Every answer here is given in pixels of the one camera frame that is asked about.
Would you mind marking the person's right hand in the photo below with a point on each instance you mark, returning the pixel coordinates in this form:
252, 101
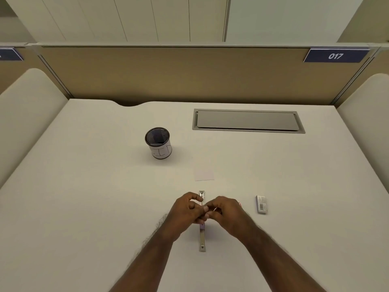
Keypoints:
234, 215

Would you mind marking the person's left hand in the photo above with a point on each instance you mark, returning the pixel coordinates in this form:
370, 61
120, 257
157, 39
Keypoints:
182, 218

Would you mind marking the white metal stapler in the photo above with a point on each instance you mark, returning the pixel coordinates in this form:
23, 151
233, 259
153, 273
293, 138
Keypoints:
202, 240

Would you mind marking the small box of staples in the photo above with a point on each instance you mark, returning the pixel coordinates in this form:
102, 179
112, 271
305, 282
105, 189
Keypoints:
262, 204

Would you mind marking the white paper sheet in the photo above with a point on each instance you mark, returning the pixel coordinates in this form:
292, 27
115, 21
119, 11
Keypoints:
204, 171

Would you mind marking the person's right forearm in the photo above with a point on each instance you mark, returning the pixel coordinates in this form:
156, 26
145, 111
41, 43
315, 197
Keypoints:
282, 264

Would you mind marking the person's left forearm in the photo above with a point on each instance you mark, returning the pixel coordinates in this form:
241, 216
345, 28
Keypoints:
142, 264

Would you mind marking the black mesh pen holder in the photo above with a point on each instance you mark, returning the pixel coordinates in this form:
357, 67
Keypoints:
161, 152

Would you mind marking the long beige partition panel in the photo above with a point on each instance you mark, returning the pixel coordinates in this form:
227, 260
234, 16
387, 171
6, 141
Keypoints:
182, 76

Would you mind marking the white curved desk divider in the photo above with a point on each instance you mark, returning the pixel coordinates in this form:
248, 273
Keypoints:
370, 127
27, 118

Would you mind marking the blue number sign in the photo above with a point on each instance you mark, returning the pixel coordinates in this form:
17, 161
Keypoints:
335, 55
10, 54

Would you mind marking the beige side partition panel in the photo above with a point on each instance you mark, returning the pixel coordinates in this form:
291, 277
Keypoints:
21, 72
381, 66

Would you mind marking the white tall cabinet row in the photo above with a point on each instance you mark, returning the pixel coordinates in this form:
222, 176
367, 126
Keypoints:
121, 18

